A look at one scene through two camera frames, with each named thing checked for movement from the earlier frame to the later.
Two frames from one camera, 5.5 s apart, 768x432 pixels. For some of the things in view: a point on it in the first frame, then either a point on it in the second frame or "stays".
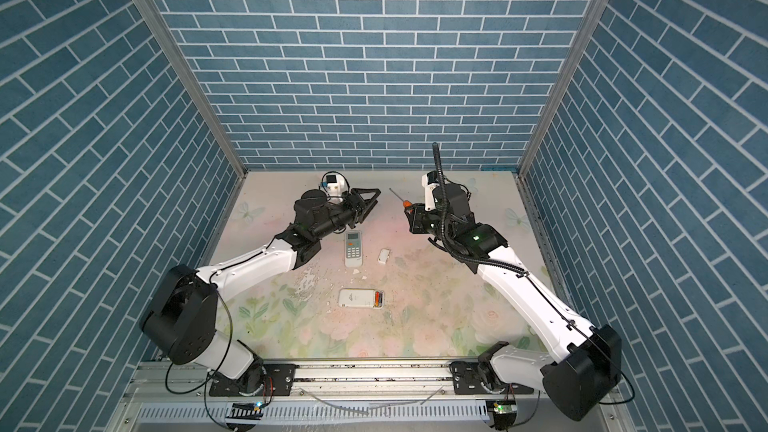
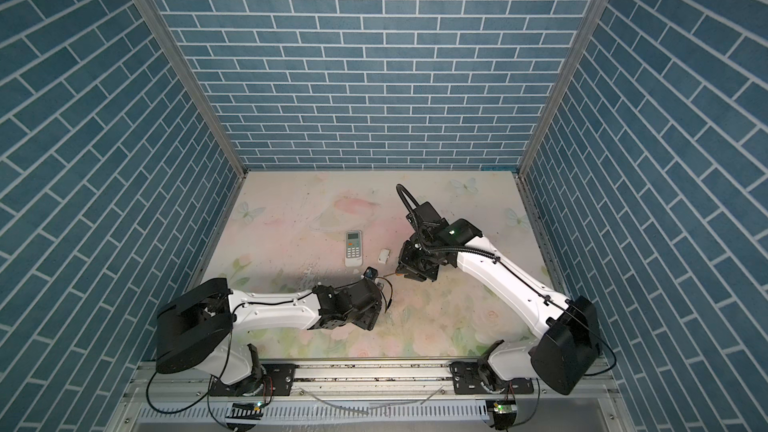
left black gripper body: (341, 213) -> (365, 321)
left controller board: (245, 410) stays
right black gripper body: (430, 222) -> (418, 261)
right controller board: (504, 412) stays
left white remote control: (353, 248) stays
